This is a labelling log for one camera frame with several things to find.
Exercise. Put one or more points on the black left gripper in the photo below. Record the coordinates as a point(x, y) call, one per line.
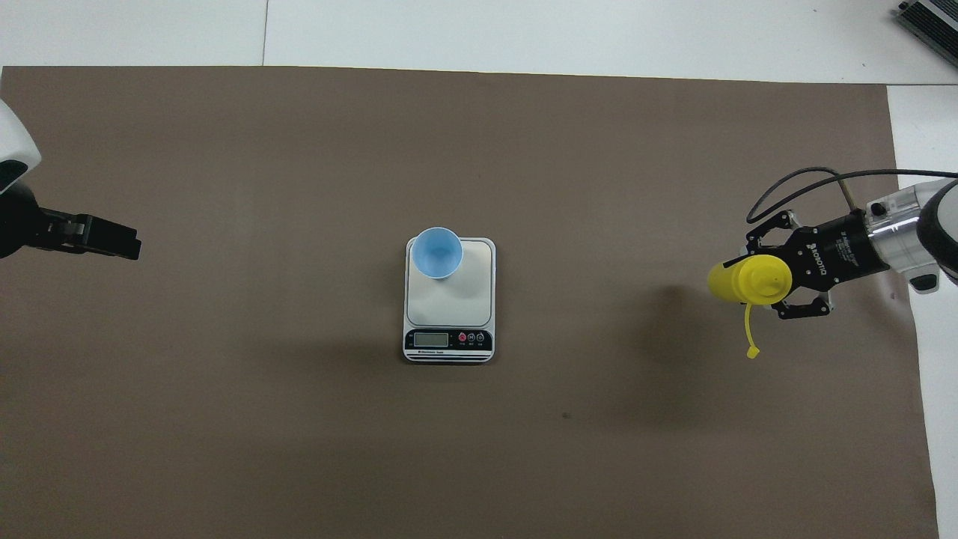
point(19, 224)

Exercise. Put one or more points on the yellow squeeze seasoning bottle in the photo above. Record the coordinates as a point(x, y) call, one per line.
point(756, 281)

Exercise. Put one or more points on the brown table mat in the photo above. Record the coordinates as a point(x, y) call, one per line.
point(299, 150)

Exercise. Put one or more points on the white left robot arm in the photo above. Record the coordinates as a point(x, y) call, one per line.
point(15, 146)

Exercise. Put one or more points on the grey ribbed metal device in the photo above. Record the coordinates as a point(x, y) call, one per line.
point(935, 26)

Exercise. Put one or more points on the light blue plastic cup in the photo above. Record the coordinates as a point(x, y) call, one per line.
point(436, 253)

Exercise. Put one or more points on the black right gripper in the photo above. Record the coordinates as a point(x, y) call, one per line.
point(834, 254)

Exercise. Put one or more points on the white digital kitchen scale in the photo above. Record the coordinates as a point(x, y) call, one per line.
point(456, 314)

